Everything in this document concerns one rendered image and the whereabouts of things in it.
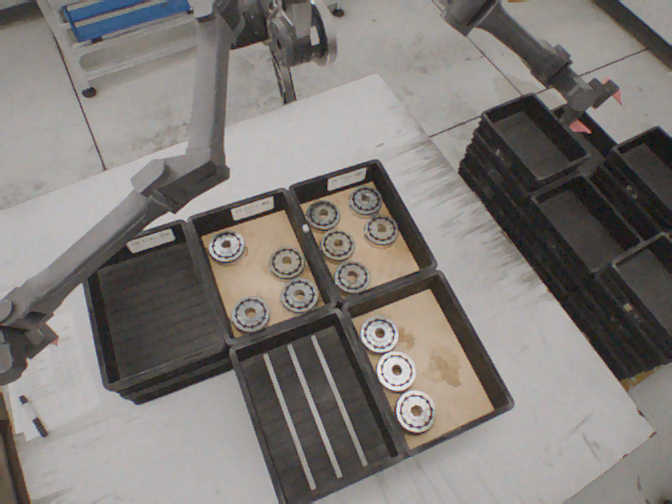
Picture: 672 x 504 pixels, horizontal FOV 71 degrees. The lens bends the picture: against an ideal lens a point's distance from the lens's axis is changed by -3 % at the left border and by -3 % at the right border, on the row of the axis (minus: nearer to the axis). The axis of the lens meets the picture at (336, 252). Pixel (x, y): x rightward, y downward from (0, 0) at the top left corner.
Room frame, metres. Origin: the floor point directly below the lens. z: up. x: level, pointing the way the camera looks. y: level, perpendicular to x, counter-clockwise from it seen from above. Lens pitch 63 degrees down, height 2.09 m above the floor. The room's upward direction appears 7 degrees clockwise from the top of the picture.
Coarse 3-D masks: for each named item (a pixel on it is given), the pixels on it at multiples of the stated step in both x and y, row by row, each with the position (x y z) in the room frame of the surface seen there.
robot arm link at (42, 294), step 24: (144, 168) 0.48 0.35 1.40; (168, 168) 0.48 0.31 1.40; (144, 192) 0.44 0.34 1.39; (120, 216) 0.41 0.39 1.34; (144, 216) 0.42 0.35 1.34; (96, 240) 0.37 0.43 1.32; (120, 240) 0.38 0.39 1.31; (72, 264) 0.33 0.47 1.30; (96, 264) 0.34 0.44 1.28; (24, 288) 0.28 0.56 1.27; (48, 288) 0.28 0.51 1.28; (72, 288) 0.30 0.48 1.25; (24, 312) 0.24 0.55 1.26; (48, 312) 0.25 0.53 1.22
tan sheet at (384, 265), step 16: (304, 208) 0.79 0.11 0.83; (384, 208) 0.83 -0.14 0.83; (352, 224) 0.76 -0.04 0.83; (320, 240) 0.69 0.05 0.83; (400, 240) 0.72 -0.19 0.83; (368, 256) 0.65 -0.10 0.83; (384, 256) 0.66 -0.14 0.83; (400, 256) 0.66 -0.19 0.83; (384, 272) 0.61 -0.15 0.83; (400, 272) 0.61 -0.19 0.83; (368, 288) 0.55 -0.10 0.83
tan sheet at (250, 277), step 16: (240, 224) 0.71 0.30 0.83; (256, 224) 0.72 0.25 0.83; (272, 224) 0.72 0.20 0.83; (288, 224) 0.73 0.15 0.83; (208, 240) 0.64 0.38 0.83; (256, 240) 0.66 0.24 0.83; (272, 240) 0.67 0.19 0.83; (288, 240) 0.67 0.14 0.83; (208, 256) 0.59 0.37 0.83; (256, 256) 0.61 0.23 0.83; (304, 256) 0.63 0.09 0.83; (224, 272) 0.55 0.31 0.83; (240, 272) 0.55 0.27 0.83; (256, 272) 0.56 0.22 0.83; (304, 272) 0.58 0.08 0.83; (224, 288) 0.50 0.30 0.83; (240, 288) 0.50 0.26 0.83; (256, 288) 0.51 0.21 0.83; (272, 288) 0.52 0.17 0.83; (224, 304) 0.45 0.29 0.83; (272, 304) 0.47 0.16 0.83; (320, 304) 0.48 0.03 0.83; (272, 320) 0.42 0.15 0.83
